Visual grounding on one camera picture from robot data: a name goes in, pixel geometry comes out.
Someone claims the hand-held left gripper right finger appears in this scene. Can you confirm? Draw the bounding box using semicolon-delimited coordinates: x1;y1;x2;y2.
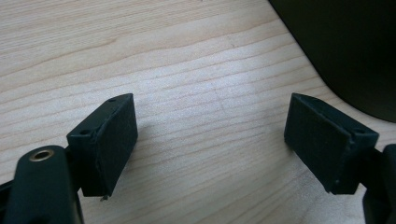
283;91;380;196

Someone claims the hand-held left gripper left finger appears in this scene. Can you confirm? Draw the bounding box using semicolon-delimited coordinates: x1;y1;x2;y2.
65;92;139;198

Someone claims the metal compartment tray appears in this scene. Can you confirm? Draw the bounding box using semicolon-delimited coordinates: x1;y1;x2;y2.
268;0;396;123

